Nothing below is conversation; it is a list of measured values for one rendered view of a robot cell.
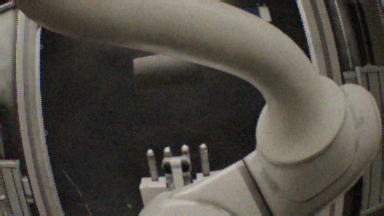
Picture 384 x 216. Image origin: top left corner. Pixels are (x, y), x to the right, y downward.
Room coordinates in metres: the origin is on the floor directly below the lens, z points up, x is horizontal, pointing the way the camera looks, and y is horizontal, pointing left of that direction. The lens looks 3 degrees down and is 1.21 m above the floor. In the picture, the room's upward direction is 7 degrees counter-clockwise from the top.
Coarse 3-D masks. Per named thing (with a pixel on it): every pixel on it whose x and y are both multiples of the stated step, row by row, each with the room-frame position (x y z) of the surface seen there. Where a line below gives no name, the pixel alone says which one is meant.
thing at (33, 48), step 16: (304, 0) 1.28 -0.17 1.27; (320, 0) 1.28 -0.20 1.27; (304, 16) 1.28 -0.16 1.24; (320, 16) 1.28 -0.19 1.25; (32, 32) 1.27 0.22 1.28; (16, 48) 1.27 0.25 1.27; (32, 48) 1.27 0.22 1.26; (320, 48) 1.28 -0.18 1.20; (16, 64) 1.27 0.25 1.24; (32, 64) 1.27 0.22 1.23; (320, 64) 1.28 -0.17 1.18; (336, 64) 1.28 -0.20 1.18; (16, 80) 1.27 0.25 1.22; (32, 80) 1.27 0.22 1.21; (336, 80) 1.28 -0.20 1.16; (32, 96) 1.27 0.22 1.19; (32, 112) 1.27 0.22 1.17; (32, 128) 1.27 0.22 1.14; (32, 160) 1.27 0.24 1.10; (48, 160) 1.30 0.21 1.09; (32, 176) 1.27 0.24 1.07; (48, 176) 1.27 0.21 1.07; (48, 192) 1.27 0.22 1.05; (336, 208) 1.28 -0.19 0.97
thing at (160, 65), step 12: (144, 60) 1.45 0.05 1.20; (156, 60) 1.45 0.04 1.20; (168, 60) 1.45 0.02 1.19; (180, 60) 1.45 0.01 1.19; (144, 72) 1.45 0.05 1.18; (156, 72) 1.45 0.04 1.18; (168, 72) 1.45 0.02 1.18; (180, 72) 1.45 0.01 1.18; (192, 72) 1.45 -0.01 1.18; (144, 84) 1.45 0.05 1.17; (156, 84) 1.45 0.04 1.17; (168, 84) 1.45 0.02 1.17; (180, 84) 1.45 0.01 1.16; (192, 84) 1.45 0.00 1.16; (204, 84) 1.45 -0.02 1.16
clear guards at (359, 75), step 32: (352, 0) 1.28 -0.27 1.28; (0, 32) 1.27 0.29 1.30; (352, 32) 1.28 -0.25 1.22; (0, 64) 1.27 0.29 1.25; (352, 64) 1.28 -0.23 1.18; (0, 96) 1.27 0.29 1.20; (0, 128) 1.27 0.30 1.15; (0, 160) 1.27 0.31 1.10; (0, 192) 1.27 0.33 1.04; (32, 192) 1.27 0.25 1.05; (352, 192) 1.28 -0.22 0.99
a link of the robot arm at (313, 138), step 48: (48, 0) 0.71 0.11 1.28; (96, 0) 0.74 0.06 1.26; (144, 0) 0.77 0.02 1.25; (192, 0) 0.79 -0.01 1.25; (144, 48) 0.79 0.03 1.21; (192, 48) 0.80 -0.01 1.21; (240, 48) 0.81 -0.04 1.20; (288, 48) 0.84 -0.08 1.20; (288, 96) 0.85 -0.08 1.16; (336, 96) 0.89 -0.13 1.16; (288, 144) 0.88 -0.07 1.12; (336, 144) 0.87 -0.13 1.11; (288, 192) 0.89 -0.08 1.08; (336, 192) 0.91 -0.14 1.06
